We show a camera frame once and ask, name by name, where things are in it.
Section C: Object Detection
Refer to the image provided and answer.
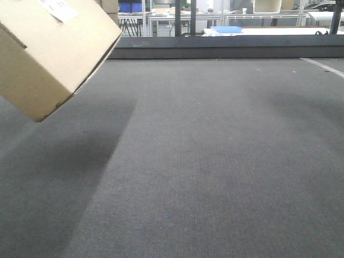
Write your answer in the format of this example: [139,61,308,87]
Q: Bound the brown cardboard package box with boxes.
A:
[1,1,121,122]

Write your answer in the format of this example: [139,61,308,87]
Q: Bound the white background workbench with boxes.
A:
[202,27,330,37]

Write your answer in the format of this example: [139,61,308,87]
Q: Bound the blue plastic tray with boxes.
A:
[211,26,243,34]

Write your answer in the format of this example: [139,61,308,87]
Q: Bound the blue storage bins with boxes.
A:
[119,3,142,13]

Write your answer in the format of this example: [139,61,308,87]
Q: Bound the large stacked cardboard boxes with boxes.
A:
[95,0,119,25]

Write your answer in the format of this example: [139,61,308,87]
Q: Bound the white barcode label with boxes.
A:
[38,0,78,23]

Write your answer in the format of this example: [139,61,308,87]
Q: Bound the dark raised table edge rail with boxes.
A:
[109,34,343,60]

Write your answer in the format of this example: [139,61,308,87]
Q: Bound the black vertical post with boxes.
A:
[175,0,197,37]

